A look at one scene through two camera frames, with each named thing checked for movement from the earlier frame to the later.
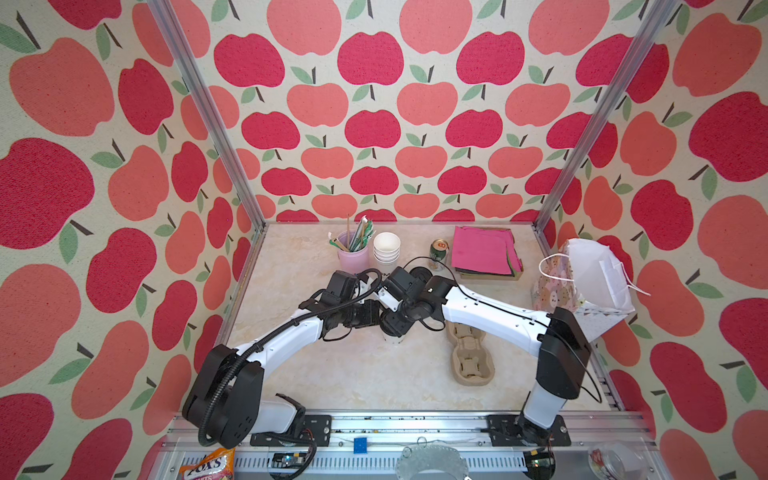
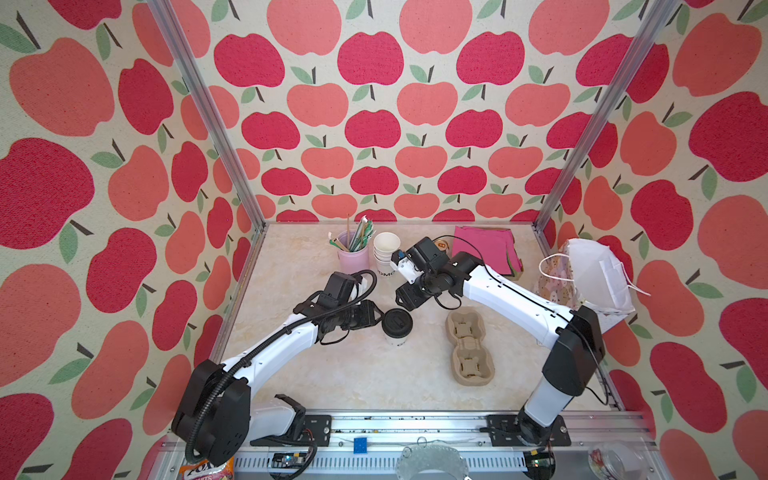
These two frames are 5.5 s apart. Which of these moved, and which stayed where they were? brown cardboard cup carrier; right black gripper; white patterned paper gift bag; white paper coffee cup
Moved: right black gripper
Stayed: white patterned paper gift bag; brown cardboard cup carrier; white paper coffee cup
